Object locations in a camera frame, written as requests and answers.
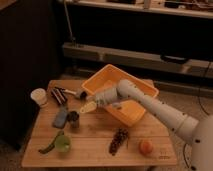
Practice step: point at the small dark metal can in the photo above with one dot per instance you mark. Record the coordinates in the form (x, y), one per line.
(73, 118)

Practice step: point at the long grey shelf rail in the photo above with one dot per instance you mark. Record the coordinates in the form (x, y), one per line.
(136, 59)

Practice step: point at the green pepper toy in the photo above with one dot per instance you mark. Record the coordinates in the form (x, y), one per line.
(51, 146)

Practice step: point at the white cup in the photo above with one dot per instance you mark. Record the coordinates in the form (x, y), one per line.
(39, 96)

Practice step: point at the metal stand pole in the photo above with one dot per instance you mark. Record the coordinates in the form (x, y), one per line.
(71, 36)

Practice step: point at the green plastic cup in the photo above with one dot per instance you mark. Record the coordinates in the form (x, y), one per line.
(62, 143)

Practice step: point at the blue-grey sponge block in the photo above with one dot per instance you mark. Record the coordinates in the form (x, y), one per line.
(61, 117)

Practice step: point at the orange fruit toy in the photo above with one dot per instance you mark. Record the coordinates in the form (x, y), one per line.
(145, 147)

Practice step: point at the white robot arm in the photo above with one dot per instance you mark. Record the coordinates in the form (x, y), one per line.
(196, 133)

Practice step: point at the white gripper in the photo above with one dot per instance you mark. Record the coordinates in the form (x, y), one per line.
(100, 99)

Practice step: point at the orange plastic tray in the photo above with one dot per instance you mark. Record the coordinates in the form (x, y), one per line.
(127, 110)

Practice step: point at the dark grape bunch toy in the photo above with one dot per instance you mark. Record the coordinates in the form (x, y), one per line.
(119, 137)

